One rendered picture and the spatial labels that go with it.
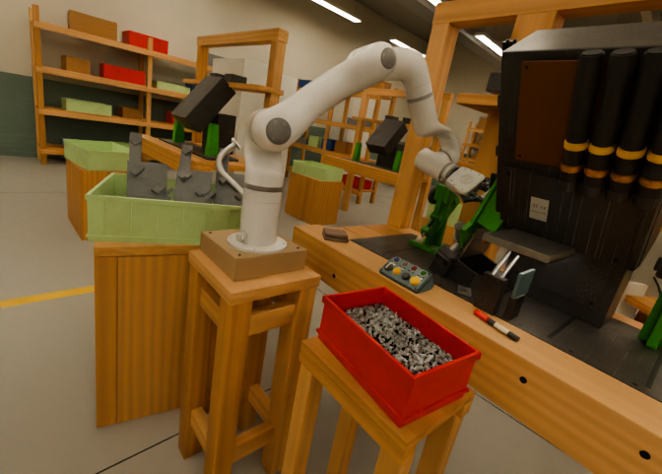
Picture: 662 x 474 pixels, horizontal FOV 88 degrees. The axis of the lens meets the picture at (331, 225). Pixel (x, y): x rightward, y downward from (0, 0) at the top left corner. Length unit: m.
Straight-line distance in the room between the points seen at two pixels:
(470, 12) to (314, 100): 0.94
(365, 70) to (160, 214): 0.88
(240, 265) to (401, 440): 0.60
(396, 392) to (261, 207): 0.63
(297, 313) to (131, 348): 0.74
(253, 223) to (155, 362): 0.84
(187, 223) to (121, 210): 0.22
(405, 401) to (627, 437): 0.43
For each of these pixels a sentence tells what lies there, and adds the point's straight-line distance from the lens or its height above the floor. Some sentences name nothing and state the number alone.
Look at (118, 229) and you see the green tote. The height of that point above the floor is 0.84.
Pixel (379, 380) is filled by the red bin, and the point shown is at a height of 0.85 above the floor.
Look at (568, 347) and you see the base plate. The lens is 1.10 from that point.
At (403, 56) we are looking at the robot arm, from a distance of 1.25.
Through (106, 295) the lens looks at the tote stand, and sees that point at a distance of 1.51.
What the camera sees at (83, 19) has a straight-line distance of 7.05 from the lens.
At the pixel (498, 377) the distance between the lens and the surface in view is 0.99.
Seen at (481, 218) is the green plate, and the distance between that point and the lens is 1.19.
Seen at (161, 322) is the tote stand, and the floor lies 0.46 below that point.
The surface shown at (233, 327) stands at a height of 0.74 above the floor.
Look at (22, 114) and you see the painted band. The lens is 7.44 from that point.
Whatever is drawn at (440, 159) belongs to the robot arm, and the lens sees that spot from 1.35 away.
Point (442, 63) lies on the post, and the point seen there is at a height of 1.69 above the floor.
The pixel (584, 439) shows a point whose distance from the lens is 0.97.
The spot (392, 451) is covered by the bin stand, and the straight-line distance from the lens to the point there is 0.79.
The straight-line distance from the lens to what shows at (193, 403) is 1.52.
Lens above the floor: 1.32
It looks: 16 degrees down
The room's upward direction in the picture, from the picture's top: 10 degrees clockwise
